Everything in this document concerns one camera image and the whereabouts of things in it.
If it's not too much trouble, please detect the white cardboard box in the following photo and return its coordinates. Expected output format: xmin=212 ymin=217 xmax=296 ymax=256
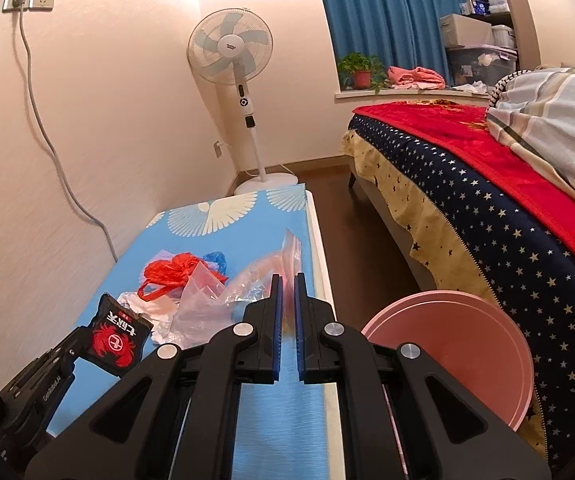
xmin=440 ymin=13 xmax=493 ymax=50

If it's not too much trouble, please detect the white lidded container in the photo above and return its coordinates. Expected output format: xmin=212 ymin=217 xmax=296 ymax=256
xmin=491 ymin=25 xmax=516 ymax=50

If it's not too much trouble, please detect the stack of white packets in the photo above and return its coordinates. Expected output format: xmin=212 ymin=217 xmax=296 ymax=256
xmin=467 ymin=0 xmax=511 ymax=16

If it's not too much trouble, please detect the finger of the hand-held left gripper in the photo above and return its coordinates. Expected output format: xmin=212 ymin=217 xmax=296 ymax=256
xmin=65 ymin=327 xmax=97 ymax=362

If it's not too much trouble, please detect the bed with starry blanket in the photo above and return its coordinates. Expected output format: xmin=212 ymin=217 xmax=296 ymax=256
xmin=343 ymin=112 xmax=575 ymax=463

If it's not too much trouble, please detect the black snack packet red crab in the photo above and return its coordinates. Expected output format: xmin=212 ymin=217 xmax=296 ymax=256
xmin=84 ymin=294 xmax=154 ymax=376

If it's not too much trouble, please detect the clear plastic bag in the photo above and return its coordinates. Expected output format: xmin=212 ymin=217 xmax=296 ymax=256
xmin=172 ymin=262 xmax=248 ymax=350

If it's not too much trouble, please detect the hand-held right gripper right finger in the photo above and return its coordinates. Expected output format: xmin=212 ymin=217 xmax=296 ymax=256
xmin=295 ymin=272 xmax=553 ymax=480

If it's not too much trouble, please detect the grey power cable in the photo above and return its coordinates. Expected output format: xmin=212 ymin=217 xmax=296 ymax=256
xmin=12 ymin=0 xmax=118 ymax=263

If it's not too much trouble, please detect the black white checked cloth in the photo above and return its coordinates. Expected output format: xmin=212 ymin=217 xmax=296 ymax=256
xmin=489 ymin=69 xmax=523 ymax=107

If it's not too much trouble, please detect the red plastic bag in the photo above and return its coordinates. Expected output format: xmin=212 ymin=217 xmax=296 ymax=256
xmin=138 ymin=254 xmax=203 ymax=302

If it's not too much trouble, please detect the potted green plant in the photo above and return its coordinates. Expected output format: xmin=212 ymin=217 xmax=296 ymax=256
xmin=337 ymin=52 xmax=388 ymax=92

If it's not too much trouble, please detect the white crumpled cloth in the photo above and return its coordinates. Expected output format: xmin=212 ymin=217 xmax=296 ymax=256
xmin=450 ymin=80 xmax=491 ymax=95

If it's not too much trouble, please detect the clear zip bag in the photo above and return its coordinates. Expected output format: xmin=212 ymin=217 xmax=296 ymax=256
xmin=225 ymin=228 xmax=303 ymax=311

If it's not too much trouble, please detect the blue feather-print table cover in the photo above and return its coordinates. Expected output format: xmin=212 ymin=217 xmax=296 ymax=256
xmin=48 ymin=185 xmax=331 ymax=480

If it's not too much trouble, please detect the blue plastic shoe cover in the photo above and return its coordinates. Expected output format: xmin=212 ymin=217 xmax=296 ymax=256
xmin=202 ymin=250 xmax=229 ymax=282

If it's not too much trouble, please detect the wooden wall shelf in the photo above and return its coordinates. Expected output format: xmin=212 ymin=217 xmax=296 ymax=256
xmin=460 ymin=0 xmax=529 ymax=68

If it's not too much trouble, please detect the pale striped quilt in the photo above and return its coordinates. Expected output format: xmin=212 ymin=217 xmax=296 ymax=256
xmin=485 ymin=64 xmax=575 ymax=221

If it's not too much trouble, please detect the clear storage bin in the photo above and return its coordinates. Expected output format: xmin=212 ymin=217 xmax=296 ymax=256
xmin=445 ymin=45 xmax=518 ymax=88

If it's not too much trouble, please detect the red blanket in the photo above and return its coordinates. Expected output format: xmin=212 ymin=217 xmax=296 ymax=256
xmin=357 ymin=100 xmax=575 ymax=296

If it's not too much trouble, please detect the white windowsill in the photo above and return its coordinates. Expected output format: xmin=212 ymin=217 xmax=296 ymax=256
xmin=335 ymin=86 xmax=493 ymax=106

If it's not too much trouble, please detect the white table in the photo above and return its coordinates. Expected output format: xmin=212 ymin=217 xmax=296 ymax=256
xmin=45 ymin=184 xmax=348 ymax=480

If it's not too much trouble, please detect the blue curtain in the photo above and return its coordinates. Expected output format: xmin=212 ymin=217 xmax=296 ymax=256
xmin=312 ymin=0 xmax=473 ymax=91

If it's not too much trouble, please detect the white standing fan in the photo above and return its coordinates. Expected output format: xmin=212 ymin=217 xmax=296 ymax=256
xmin=186 ymin=7 xmax=299 ymax=196

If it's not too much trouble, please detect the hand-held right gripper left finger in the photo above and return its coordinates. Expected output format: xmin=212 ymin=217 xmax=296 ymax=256
xmin=24 ymin=274 xmax=284 ymax=480

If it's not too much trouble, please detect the pink folded cloth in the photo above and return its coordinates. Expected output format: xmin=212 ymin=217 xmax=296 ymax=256
xmin=386 ymin=66 xmax=447 ymax=91

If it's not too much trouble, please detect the crumpled white paper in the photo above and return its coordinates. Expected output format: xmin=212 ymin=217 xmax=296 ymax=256
xmin=118 ymin=290 xmax=184 ymax=347

